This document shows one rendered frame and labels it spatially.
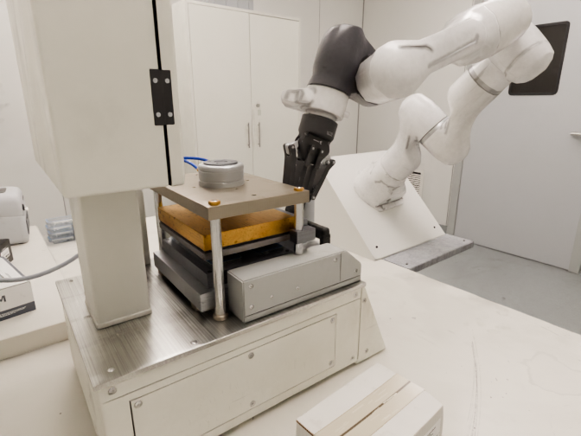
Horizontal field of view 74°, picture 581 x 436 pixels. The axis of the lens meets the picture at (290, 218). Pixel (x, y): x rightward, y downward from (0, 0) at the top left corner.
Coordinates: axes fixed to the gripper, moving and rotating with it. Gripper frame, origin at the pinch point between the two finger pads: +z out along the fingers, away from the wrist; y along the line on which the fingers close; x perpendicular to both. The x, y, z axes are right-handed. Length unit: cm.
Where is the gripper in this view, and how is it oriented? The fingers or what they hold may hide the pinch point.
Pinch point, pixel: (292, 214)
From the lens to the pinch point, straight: 80.0
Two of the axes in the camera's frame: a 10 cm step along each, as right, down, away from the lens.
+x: -5.9, -2.3, 7.8
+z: -2.7, 9.6, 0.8
